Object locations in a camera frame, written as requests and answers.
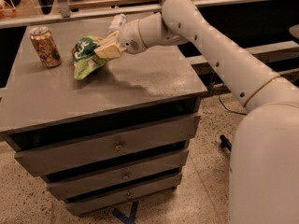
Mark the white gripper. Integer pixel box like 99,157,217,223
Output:
94,20,148,60

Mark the green rice chip bag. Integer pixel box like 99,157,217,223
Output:
72,35,107,80

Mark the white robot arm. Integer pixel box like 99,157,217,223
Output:
95,0,299,224

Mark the orange soda can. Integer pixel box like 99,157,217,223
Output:
30,26,62,68

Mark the clear plastic water bottle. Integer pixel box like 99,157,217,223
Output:
107,14,126,35

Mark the grey drawer cabinet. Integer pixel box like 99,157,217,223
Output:
0,19,206,204

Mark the middle grey drawer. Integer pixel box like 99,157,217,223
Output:
47,149,189,200

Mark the grey drawer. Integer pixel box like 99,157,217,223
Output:
47,149,189,200
15,113,199,176
65,173,182,216

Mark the top grey drawer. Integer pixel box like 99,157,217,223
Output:
15,113,199,176

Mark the black metal stand base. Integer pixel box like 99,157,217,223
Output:
220,134,232,151

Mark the bottom grey drawer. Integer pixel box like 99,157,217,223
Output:
65,173,182,216

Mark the blue tape cross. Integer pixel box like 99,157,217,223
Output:
111,201,139,224

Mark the metal railing frame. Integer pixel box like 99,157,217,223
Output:
0,0,267,29

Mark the black cable on floor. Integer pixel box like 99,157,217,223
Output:
217,84,248,116

